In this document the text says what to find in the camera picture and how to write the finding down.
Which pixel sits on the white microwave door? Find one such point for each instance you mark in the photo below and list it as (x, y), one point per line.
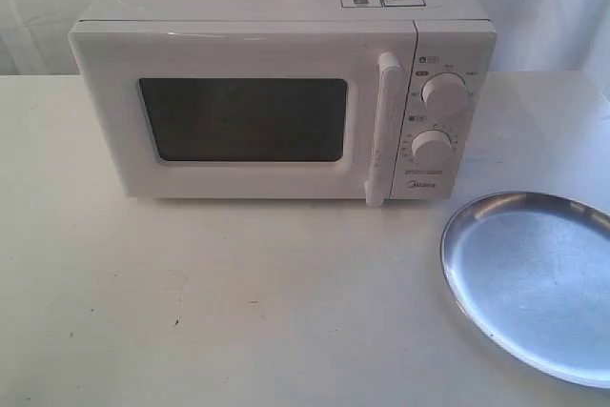
(250, 109)

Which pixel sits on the white microwave oven body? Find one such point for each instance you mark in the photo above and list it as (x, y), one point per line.
(453, 36)

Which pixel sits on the round metal plate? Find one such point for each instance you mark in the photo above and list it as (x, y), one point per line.
(531, 272)

